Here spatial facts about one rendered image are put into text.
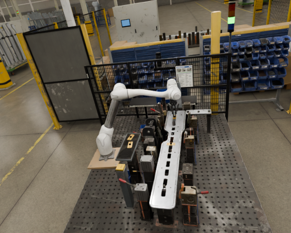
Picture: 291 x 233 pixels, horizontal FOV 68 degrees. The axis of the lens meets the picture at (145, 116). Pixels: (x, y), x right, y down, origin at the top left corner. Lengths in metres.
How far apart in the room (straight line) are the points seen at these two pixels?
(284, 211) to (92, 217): 2.06
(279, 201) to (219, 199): 1.17
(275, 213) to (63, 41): 3.96
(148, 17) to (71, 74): 4.93
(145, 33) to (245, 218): 7.60
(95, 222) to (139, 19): 7.54
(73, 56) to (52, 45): 0.39
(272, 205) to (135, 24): 7.33
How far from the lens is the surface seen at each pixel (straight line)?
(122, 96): 2.24
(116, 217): 2.02
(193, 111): 2.62
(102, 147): 2.47
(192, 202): 1.67
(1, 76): 9.32
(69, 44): 4.19
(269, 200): 3.06
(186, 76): 2.84
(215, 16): 2.73
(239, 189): 2.15
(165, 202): 1.65
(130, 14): 8.69
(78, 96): 4.51
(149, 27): 8.66
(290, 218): 2.98
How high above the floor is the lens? 2.29
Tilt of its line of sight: 30 degrees down
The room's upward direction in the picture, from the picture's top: 10 degrees counter-clockwise
